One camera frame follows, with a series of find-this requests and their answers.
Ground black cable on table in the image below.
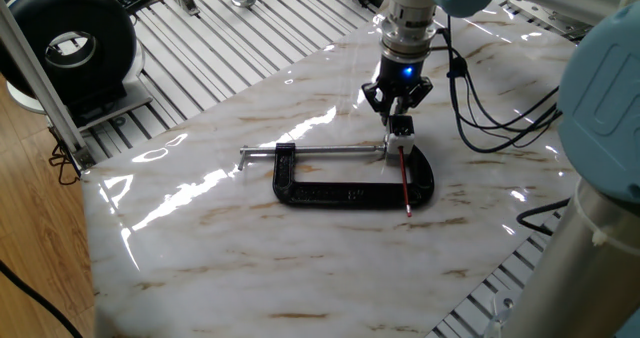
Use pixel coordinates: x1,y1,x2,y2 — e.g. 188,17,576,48
515,196,572,238

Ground black C-clamp with steel screw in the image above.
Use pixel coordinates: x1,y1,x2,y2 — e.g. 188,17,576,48
237,140,436,211

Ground thick black floor cable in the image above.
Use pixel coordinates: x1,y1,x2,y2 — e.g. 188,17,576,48
0,259,85,338

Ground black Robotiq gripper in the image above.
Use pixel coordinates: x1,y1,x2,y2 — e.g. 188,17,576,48
360,54,435,127

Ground white marble pattern board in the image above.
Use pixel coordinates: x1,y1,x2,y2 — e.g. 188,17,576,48
79,0,581,338

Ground red pencil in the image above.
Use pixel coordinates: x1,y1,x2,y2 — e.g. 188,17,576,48
396,146,414,218

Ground thin black floor cables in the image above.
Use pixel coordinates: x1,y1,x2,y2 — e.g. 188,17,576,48
47,141,82,187

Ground aluminium frame beam with bracket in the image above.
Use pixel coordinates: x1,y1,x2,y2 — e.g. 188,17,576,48
0,0,97,172

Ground perforated aluminium plate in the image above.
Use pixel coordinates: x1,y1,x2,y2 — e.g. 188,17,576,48
499,0,594,42

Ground black ring lamp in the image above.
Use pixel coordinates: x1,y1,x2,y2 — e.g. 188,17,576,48
0,0,154,130

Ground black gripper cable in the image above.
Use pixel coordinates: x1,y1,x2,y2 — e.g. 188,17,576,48
438,15,564,155

